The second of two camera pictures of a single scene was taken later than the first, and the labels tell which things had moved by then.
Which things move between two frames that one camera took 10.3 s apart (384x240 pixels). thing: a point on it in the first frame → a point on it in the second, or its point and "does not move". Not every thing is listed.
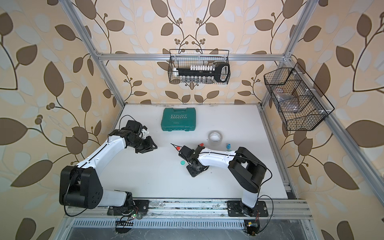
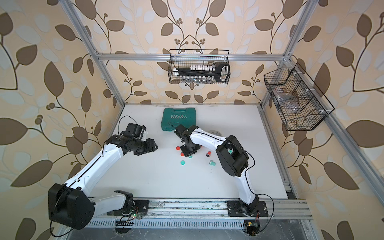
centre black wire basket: [196, 66] does not move
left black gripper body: [145, 144] does not move
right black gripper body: [192, 171] → [188, 150]
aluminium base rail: [284, 214] does not move
